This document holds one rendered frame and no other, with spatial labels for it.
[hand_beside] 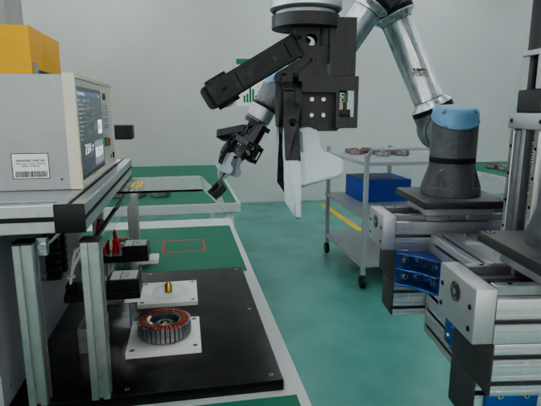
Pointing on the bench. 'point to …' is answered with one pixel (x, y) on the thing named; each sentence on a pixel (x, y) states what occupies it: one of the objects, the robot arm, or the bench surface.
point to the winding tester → (48, 131)
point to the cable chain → (56, 260)
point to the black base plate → (248, 378)
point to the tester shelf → (60, 205)
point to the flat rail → (113, 218)
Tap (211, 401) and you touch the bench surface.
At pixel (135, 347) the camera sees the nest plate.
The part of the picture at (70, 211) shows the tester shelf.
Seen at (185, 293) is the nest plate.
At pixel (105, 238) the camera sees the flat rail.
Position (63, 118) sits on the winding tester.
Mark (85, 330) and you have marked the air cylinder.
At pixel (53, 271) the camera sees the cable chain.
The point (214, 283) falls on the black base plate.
